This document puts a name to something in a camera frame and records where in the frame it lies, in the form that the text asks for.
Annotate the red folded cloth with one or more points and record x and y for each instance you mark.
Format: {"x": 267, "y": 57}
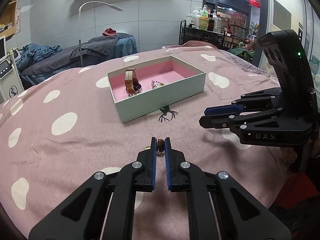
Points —
{"x": 109, "y": 32}

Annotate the green potted plant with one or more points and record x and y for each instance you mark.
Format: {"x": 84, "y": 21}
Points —
{"x": 242, "y": 51}

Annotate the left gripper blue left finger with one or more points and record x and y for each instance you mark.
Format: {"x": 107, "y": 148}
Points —
{"x": 152, "y": 163}

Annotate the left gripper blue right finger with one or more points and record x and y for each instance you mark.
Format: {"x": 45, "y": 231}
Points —
{"x": 167, "y": 151}

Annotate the black metal cart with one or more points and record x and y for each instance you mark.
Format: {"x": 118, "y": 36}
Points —
{"x": 221, "y": 41}

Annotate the person right hand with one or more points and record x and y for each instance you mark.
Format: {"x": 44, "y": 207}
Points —
{"x": 289, "y": 155}

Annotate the grey blue massage bed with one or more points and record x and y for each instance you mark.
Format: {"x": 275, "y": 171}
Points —
{"x": 95, "y": 51}

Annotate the white beauty machine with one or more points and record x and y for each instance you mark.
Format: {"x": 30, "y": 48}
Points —
{"x": 10, "y": 82}

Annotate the blue crumpled blanket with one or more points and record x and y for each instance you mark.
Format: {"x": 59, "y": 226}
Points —
{"x": 33, "y": 53}

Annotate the pink polka dot bedspread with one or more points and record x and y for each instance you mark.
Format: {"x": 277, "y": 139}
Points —
{"x": 57, "y": 134}

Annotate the wooden cubby wall shelf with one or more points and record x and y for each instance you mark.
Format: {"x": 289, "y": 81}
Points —
{"x": 8, "y": 20}

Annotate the red hanging ornament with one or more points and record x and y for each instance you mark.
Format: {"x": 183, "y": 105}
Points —
{"x": 254, "y": 3}

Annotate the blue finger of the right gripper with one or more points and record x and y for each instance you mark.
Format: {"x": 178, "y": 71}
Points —
{"x": 226, "y": 109}
{"x": 215, "y": 121}

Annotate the brown leather strap watch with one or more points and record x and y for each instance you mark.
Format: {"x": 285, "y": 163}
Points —
{"x": 132, "y": 85}

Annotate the green yellow bottle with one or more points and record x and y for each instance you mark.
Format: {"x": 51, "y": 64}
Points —
{"x": 203, "y": 20}

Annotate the grey box pink lining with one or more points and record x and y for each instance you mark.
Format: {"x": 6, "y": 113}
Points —
{"x": 164, "y": 81}

